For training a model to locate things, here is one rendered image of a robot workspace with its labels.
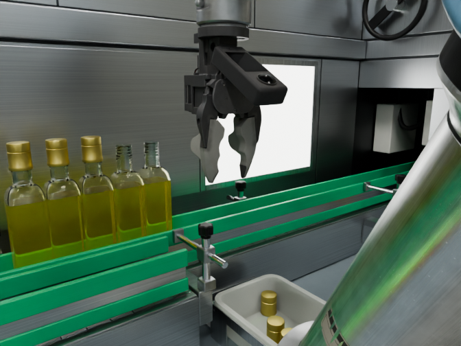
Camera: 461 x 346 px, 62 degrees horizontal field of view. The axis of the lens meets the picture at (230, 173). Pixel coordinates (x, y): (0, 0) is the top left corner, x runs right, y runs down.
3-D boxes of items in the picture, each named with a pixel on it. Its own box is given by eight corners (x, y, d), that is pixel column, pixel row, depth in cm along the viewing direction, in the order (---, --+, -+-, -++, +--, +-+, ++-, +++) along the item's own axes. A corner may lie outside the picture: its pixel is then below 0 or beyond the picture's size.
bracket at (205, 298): (190, 298, 80) (188, 267, 79) (215, 320, 73) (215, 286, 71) (175, 303, 78) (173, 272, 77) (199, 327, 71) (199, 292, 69)
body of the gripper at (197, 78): (224, 113, 62) (225, 34, 59) (258, 117, 55) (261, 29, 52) (182, 115, 57) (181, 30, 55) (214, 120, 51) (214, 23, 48)
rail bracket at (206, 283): (184, 264, 80) (182, 207, 77) (232, 299, 67) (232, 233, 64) (171, 268, 78) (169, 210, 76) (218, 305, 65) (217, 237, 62)
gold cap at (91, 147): (99, 158, 71) (97, 134, 70) (105, 161, 69) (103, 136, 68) (79, 160, 69) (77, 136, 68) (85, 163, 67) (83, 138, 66)
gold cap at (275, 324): (288, 342, 74) (289, 321, 73) (274, 349, 72) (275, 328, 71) (276, 332, 76) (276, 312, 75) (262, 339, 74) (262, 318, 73)
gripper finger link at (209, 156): (195, 176, 59) (206, 117, 58) (216, 185, 54) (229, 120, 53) (178, 174, 57) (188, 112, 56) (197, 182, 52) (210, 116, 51)
